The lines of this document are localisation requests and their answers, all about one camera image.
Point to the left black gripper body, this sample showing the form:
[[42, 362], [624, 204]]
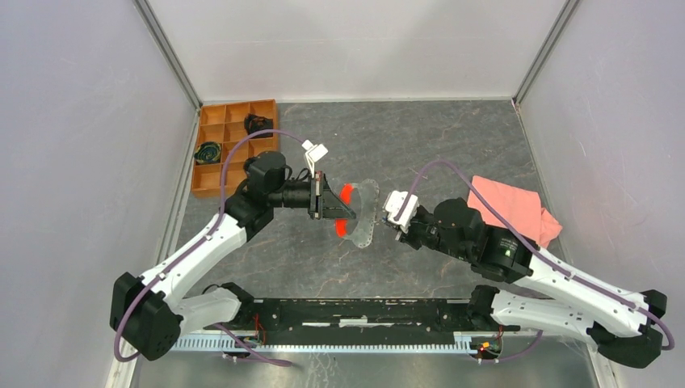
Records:
[[316, 196]]

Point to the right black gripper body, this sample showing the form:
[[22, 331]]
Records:
[[422, 230]]

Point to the steel key holder red handle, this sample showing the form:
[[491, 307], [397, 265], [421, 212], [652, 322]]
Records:
[[365, 196]]

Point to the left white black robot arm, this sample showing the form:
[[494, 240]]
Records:
[[151, 311]]

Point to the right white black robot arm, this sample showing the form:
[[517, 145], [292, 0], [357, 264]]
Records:
[[617, 323]]

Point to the black rolled item top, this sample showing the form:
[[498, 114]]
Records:
[[254, 123]]

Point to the pink folded cloth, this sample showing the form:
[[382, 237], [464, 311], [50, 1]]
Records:
[[523, 209]]

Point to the orange compartment tray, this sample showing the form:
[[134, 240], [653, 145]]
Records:
[[223, 123]]

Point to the green black rolled item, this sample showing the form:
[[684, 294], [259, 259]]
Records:
[[208, 153]]

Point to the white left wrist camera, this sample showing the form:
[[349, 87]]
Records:
[[313, 154]]

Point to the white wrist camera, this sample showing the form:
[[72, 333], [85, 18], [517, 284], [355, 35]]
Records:
[[400, 208], [313, 154]]

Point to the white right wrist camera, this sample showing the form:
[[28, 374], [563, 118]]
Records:
[[400, 208]]

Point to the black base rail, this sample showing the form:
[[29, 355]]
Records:
[[361, 321]]

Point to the white slotted cable duct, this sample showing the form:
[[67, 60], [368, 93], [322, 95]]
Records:
[[213, 341]]

